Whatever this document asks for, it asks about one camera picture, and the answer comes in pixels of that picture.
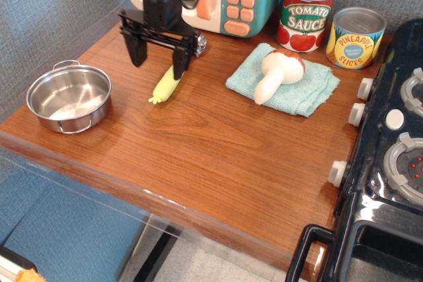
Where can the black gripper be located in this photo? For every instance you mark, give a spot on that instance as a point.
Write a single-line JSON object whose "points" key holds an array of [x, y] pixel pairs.
{"points": [[159, 22]]}

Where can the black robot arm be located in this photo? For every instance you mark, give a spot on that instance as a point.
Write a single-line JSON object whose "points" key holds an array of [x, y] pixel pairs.
{"points": [[160, 22]]}

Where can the stainless steel pot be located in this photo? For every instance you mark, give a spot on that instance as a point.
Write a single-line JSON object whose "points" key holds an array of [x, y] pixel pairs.
{"points": [[71, 98]]}

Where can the black toy stove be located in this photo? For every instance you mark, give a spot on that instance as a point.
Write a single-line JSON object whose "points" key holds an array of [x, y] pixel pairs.
{"points": [[377, 234]]}

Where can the white plush mushroom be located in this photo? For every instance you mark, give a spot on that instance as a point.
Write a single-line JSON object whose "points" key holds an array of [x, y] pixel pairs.
{"points": [[279, 67]]}

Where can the light blue folded cloth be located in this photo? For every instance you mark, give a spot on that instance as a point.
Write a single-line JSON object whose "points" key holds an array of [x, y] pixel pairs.
{"points": [[301, 98]]}

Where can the tomato sauce can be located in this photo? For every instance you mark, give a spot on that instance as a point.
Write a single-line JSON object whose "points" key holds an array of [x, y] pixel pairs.
{"points": [[302, 24]]}

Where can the pineapple slices can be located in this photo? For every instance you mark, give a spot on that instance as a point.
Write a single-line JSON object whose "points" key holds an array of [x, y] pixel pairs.
{"points": [[355, 37]]}

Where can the orange object on tray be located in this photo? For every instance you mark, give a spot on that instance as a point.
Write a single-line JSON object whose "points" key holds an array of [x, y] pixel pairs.
{"points": [[29, 275]]}

